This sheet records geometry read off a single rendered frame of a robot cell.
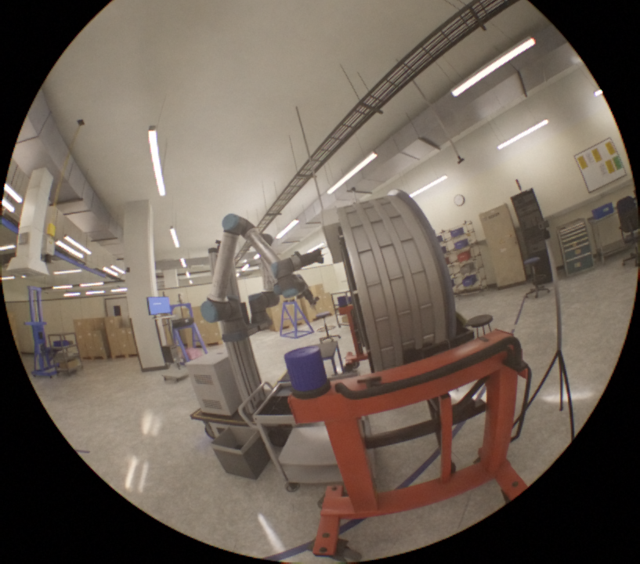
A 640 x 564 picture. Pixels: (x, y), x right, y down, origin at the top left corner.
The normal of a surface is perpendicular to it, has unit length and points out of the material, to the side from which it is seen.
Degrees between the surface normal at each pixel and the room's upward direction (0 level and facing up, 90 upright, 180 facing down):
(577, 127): 90
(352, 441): 90
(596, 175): 90
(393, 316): 96
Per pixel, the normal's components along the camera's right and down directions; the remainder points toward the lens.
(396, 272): -0.18, -0.30
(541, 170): -0.84, 0.09
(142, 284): 0.50, -0.28
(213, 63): 0.22, 0.96
